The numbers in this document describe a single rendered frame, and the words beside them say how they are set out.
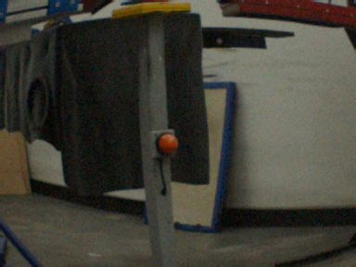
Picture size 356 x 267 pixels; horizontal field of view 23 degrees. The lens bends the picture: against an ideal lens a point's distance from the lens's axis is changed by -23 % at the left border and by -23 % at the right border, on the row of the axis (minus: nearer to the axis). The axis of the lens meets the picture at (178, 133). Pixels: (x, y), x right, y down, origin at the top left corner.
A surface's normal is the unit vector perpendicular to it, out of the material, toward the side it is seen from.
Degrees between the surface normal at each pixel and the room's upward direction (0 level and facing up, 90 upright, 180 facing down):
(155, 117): 90
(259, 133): 90
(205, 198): 78
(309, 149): 90
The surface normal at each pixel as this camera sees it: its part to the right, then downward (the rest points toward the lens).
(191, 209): -0.80, -0.15
